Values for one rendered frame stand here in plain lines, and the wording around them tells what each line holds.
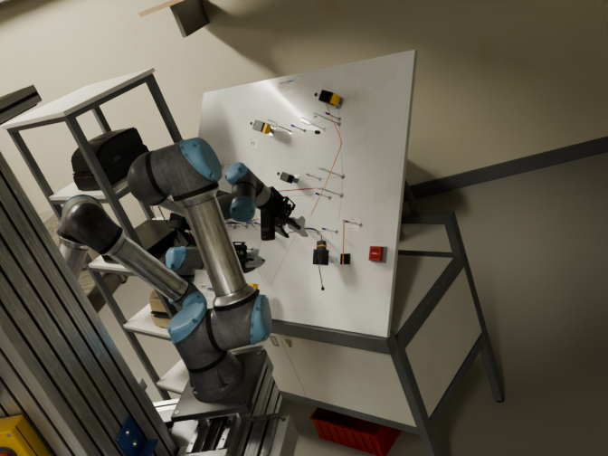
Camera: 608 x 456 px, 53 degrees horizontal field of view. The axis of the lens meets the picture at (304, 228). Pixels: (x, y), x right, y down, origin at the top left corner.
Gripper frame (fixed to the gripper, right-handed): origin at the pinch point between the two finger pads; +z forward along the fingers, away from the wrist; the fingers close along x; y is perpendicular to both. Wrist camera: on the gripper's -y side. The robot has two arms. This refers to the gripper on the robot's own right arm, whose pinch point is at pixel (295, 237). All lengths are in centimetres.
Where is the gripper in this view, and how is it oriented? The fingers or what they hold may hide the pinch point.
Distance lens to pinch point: 208.4
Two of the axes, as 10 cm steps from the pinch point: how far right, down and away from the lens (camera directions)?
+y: 3.3, -8.3, 4.5
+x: -7.6, 0.5, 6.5
